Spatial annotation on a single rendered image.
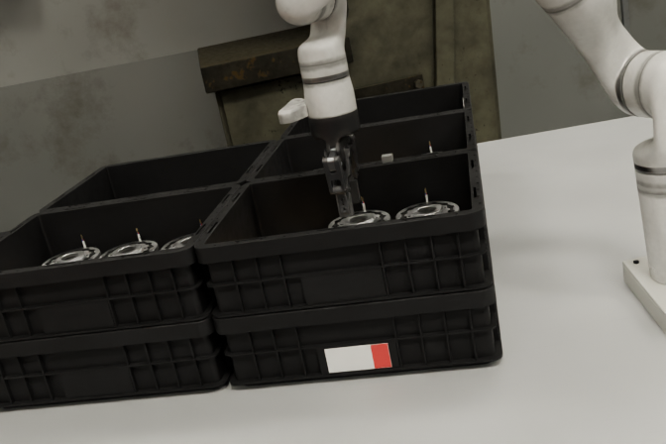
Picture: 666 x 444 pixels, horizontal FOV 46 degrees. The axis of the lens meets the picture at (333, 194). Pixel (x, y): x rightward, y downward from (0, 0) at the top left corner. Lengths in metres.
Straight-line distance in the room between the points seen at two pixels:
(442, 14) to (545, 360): 2.17
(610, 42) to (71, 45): 3.77
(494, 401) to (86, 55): 3.80
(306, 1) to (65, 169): 3.74
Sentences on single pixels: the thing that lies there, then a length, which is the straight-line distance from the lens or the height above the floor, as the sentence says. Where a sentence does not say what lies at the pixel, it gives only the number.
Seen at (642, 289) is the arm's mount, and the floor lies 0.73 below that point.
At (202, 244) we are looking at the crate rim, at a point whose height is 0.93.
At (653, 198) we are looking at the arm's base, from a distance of 1.18.
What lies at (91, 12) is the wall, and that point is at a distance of 4.55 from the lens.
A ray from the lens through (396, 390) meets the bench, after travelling 1.11.
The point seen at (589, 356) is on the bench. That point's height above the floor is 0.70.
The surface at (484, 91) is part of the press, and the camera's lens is 3.26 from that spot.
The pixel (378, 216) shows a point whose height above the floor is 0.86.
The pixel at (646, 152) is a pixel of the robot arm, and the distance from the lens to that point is 1.16.
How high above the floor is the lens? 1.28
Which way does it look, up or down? 17 degrees down
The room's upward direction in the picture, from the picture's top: 11 degrees counter-clockwise
